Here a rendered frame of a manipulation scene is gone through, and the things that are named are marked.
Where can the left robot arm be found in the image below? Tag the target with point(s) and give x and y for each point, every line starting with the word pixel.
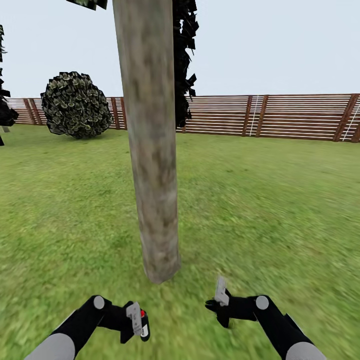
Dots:
pixel 75 330

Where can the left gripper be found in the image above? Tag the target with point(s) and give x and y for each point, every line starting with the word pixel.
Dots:
pixel 123 323

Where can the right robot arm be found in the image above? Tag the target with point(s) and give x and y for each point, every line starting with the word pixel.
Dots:
pixel 286 337

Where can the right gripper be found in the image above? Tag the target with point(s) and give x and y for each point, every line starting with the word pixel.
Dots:
pixel 231 310

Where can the pesticide atomizer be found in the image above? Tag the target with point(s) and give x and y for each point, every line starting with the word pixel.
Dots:
pixel 145 334

